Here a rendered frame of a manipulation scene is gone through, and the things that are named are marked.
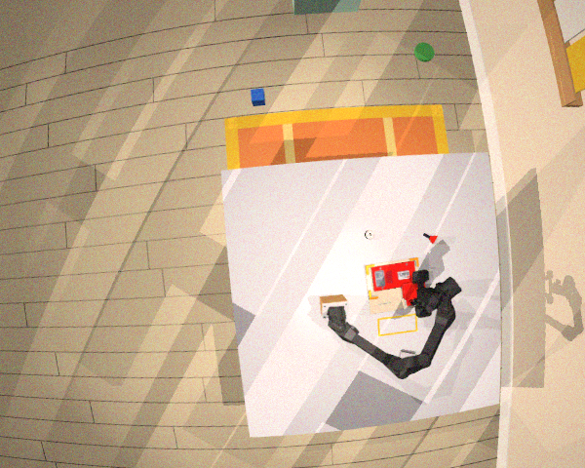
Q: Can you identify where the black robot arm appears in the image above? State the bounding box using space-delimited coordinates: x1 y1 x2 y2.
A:
327 277 461 379

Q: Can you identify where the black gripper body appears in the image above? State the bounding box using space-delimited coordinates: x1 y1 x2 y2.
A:
412 269 432 318

